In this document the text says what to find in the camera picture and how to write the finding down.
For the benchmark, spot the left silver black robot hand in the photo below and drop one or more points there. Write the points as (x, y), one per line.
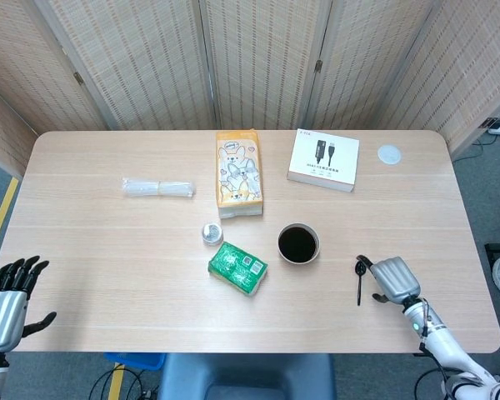
(2, 310)

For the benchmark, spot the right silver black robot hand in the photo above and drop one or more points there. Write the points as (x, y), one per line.
(396, 277)

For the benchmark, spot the black plastic spoon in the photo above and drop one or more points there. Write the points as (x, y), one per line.
(359, 287)

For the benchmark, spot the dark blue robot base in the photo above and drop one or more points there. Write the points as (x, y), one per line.
(246, 375)

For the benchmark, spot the white bowl of dark liquid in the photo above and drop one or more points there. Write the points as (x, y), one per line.
(298, 246)

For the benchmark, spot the round white table grommet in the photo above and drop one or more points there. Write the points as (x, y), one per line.
(390, 154)

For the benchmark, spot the blue plastic bin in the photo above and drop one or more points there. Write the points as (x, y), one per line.
(133, 360)

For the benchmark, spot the green tissue pack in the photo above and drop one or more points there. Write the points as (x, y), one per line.
(237, 268)

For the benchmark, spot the orange corgi print tissue pack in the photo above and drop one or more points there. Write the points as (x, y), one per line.
(237, 175)

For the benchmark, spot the small clear lidded jar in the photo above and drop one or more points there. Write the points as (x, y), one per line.
(211, 233)

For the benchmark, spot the brass screen hinge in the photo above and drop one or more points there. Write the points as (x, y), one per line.
(78, 77)
(318, 65)

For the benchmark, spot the woven folding screen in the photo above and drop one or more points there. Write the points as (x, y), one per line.
(150, 62)

